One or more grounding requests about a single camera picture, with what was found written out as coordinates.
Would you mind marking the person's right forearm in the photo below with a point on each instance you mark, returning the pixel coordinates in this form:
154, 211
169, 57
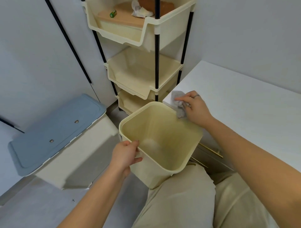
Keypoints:
254, 159

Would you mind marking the person's right hand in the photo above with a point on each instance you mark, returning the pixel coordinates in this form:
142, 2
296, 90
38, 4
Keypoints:
198, 110

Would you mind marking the person's left hand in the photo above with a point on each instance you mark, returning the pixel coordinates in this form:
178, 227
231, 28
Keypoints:
123, 157

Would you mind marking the crumpled white wrapper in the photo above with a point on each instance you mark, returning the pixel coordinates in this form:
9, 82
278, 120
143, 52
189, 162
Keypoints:
141, 11

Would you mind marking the person's left forearm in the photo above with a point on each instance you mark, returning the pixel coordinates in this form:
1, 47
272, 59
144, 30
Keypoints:
94, 202

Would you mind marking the grey cloth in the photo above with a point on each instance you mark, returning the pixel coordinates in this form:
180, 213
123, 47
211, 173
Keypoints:
180, 111

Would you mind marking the green battery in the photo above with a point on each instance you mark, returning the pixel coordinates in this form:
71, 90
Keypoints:
113, 13

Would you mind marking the cream plastic waste bin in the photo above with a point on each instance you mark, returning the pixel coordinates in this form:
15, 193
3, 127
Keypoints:
152, 178

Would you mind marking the white bedside table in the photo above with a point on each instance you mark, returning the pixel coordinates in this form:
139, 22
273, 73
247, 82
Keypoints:
235, 94

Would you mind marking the cream tiered storage rack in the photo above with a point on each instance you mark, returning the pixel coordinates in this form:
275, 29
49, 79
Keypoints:
169, 28

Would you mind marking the white storage box blue lid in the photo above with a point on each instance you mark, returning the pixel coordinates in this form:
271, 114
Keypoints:
47, 131

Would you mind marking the brown cylindrical pouch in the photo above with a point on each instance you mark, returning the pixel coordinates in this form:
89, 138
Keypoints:
164, 5

